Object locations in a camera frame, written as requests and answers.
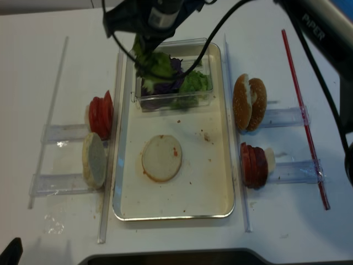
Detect bottom bun slice on tray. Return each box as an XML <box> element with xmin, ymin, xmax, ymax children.
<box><xmin>141</xmin><ymin>135</ymin><xmax>183</xmax><ymax>182</ymax></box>

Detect sesame bun rear half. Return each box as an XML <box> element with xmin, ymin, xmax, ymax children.
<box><xmin>246</xmin><ymin>78</ymin><xmax>267</xmax><ymax>131</ymax></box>

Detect left tomato slices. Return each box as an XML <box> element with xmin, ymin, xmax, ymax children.
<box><xmin>88</xmin><ymin>91</ymin><xmax>114</xmax><ymax>140</ymax></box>

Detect green lettuce leaf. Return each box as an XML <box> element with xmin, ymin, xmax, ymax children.
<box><xmin>132</xmin><ymin>35</ymin><xmax>176</xmax><ymax>83</ymax></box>

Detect clear holder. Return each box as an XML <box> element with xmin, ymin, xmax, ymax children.
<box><xmin>259</xmin><ymin>106</ymin><xmax>310</xmax><ymax>129</ymax></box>
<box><xmin>266</xmin><ymin>160</ymin><xmax>325</xmax><ymax>184</ymax></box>
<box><xmin>41</xmin><ymin>124</ymin><xmax>90</xmax><ymax>144</ymax></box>
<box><xmin>29</xmin><ymin>173</ymin><xmax>104</xmax><ymax>197</ymax></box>

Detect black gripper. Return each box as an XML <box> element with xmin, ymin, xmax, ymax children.
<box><xmin>103</xmin><ymin>1</ymin><xmax>193</xmax><ymax>42</ymax></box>

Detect pale bun half left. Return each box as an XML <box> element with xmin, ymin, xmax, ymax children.
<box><xmin>82</xmin><ymin>132</ymin><xmax>106</xmax><ymax>189</ymax></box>

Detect black object bottom left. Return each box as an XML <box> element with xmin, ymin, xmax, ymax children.
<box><xmin>0</xmin><ymin>237</ymin><xmax>23</xmax><ymax>265</ymax></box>

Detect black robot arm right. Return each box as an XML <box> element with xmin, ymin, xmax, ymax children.
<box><xmin>101</xmin><ymin>1</ymin><xmax>352</xmax><ymax>181</ymax></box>

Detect sesame bun front half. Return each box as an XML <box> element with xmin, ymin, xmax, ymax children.
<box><xmin>233</xmin><ymin>73</ymin><xmax>252</xmax><ymax>130</ymax></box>

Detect black cable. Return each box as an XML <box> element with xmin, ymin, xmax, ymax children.
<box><xmin>100</xmin><ymin>0</ymin><xmax>274</xmax><ymax>81</ymax></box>

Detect clear holder lower right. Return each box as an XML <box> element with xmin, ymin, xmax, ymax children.
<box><xmin>266</xmin><ymin>160</ymin><xmax>325</xmax><ymax>184</ymax></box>

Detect purple cabbage leaf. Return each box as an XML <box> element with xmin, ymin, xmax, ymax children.
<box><xmin>140</xmin><ymin>58</ymin><xmax>184</xmax><ymax>110</ymax></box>

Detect cream metal tray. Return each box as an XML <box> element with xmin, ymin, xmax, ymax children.
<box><xmin>113</xmin><ymin>44</ymin><xmax>235</xmax><ymax>221</ymax></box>

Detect red meat patty slices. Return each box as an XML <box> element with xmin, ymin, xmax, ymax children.
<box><xmin>240</xmin><ymin>142</ymin><xmax>270</xmax><ymax>189</ymax></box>

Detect white wedge behind patties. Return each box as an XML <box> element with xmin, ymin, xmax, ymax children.
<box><xmin>264</xmin><ymin>148</ymin><xmax>276</xmax><ymax>174</ymax></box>

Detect bread crumb piece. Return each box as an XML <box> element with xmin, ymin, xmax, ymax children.
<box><xmin>204</xmin><ymin>132</ymin><xmax>210</xmax><ymax>141</ymax></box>

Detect green lettuce in container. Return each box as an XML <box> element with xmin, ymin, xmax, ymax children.
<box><xmin>170</xmin><ymin>70</ymin><xmax>209</xmax><ymax>110</ymax></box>

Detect sesame bun half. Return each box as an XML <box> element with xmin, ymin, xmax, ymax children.
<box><xmin>246</xmin><ymin>78</ymin><xmax>267</xmax><ymax>131</ymax></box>
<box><xmin>233</xmin><ymin>73</ymin><xmax>252</xmax><ymax>130</ymax></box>

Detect clear holder lower left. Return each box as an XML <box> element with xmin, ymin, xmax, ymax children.
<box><xmin>29</xmin><ymin>173</ymin><xmax>104</xmax><ymax>197</ymax></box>

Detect red plastic rod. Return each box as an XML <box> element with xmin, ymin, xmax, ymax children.
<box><xmin>281</xmin><ymin>29</ymin><xmax>330</xmax><ymax>210</ymax></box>

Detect clear holder upper right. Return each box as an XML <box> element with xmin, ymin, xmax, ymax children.
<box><xmin>259</xmin><ymin>106</ymin><xmax>310</xmax><ymax>129</ymax></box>

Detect clear plastic container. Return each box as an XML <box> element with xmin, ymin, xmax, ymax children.
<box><xmin>131</xmin><ymin>39</ymin><xmax>213</xmax><ymax>112</ymax></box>

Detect clear holder upper left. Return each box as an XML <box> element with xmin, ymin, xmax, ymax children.
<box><xmin>41</xmin><ymin>124</ymin><xmax>90</xmax><ymax>144</ymax></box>

